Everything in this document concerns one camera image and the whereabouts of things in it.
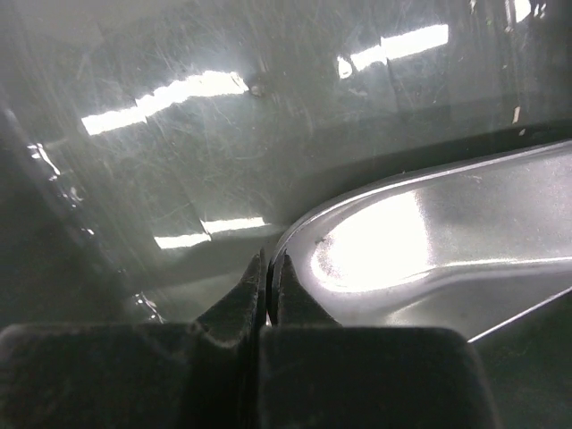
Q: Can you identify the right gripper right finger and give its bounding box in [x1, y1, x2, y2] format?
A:
[258, 256, 499, 428]

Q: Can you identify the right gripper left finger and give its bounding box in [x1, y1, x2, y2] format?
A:
[1, 254, 264, 428]

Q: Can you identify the silver metal scoop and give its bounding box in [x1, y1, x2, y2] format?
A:
[271, 140, 571, 341]

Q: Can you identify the dark grey litter tray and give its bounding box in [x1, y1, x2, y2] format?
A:
[1, 1, 571, 428]

